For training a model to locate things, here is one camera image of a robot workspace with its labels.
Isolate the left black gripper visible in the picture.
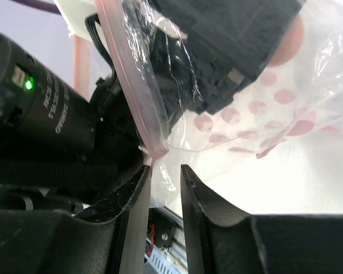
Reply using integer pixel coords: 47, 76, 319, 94
125, 0, 304, 126

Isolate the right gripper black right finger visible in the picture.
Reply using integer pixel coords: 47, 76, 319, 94
181, 165, 343, 273

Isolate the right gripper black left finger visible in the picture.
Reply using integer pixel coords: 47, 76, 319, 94
0, 166, 150, 273

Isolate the fake pink egg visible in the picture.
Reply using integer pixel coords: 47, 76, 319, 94
268, 15, 304, 67

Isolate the clear zip top bag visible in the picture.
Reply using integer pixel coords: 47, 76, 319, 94
73, 0, 343, 209

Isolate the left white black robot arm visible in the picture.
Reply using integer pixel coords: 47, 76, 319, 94
0, 1, 304, 195

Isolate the aluminium rail base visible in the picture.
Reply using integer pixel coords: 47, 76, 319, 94
145, 207, 188, 270

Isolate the white slotted cable duct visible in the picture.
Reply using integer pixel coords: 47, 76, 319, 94
143, 247, 188, 274

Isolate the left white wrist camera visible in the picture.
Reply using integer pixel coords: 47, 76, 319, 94
54, 0, 97, 42

